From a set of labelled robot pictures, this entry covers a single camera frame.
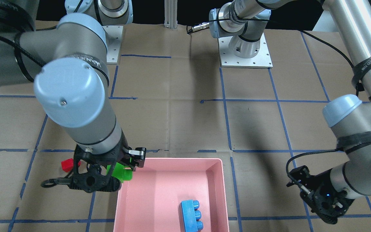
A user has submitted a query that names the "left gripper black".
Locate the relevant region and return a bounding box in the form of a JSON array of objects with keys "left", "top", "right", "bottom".
[{"left": 301, "top": 171, "right": 354, "bottom": 225}]

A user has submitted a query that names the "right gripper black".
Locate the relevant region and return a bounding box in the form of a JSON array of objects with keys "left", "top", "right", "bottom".
[{"left": 41, "top": 134, "right": 146, "bottom": 193}]

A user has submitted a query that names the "red block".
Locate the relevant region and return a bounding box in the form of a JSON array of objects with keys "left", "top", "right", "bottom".
[{"left": 61, "top": 158, "right": 74, "bottom": 173}]

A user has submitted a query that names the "green block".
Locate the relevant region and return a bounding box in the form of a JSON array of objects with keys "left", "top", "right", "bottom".
[{"left": 111, "top": 162, "right": 133, "bottom": 183}]

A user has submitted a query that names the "blue block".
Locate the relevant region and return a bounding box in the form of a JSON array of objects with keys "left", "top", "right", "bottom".
[{"left": 181, "top": 199, "right": 204, "bottom": 232}]

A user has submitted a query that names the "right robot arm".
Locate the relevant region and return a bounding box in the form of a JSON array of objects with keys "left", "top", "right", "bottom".
[{"left": 0, "top": 0, "right": 146, "bottom": 193}]

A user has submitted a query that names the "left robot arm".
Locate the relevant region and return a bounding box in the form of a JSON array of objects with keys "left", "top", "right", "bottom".
[{"left": 218, "top": 25, "right": 371, "bottom": 232}]

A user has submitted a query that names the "pink plastic box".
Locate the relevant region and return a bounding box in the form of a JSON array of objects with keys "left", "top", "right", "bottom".
[{"left": 113, "top": 158, "right": 229, "bottom": 232}]

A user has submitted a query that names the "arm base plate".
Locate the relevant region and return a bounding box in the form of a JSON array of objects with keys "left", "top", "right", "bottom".
[
  {"left": 218, "top": 34, "right": 273, "bottom": 69},
  {"left": 103, "top": 25, "right": 124, "bottom": 65}
]

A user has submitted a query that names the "aluminium frame post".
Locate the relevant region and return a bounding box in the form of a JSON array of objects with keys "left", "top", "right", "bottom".
[{"left": 164, "top": 0, "right": 178, "bottom": 31}]

